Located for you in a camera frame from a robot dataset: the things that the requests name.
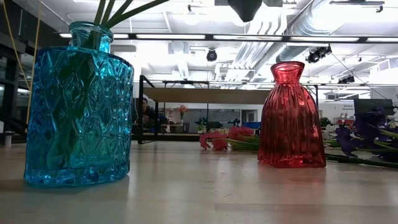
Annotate orange artificial tulip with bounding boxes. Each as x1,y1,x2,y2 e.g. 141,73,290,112
105,0,135,27

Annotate pink flowers in vase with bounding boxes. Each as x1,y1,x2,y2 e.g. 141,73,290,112
176,104,189,125

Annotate purple artificial flower bunch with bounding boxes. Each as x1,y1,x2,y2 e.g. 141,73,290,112
334,110,398,163

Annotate black computer monitor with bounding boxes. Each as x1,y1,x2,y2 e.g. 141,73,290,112
353,98,394,118

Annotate pink artificial tulip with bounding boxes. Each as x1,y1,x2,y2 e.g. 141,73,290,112
94,0,107,25

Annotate red glass vase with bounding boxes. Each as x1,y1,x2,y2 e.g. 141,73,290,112
257,61,327,169

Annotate blue glass vase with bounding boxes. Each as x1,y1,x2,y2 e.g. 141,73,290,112
24,21,134,189

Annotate black beam with light tubes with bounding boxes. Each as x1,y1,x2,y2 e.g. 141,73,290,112
58,32,398,44

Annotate red artificial tulip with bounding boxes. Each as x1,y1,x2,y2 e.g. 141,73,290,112
101,0,116,26

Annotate person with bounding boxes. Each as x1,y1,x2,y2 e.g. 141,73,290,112
141,97,156,128

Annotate red artificial flower bunch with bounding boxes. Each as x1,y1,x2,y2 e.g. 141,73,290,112
198,126,398,170

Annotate small potted plant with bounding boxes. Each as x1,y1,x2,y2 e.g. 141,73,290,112
195,117,208,134

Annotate wooden shelf with black legs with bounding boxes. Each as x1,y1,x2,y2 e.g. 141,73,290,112
137,74,274,145

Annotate black ceiling spotlight cluster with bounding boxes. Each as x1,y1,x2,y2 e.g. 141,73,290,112
338,75,356,85
305,45,333,64

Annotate white artificial flower bunch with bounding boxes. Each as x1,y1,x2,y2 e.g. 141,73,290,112
322,123,340,141

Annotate black metal table frame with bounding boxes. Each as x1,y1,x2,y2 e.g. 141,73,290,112
132,132,203,143

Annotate yellow cable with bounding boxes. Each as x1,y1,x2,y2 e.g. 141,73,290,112
1,0,43,125

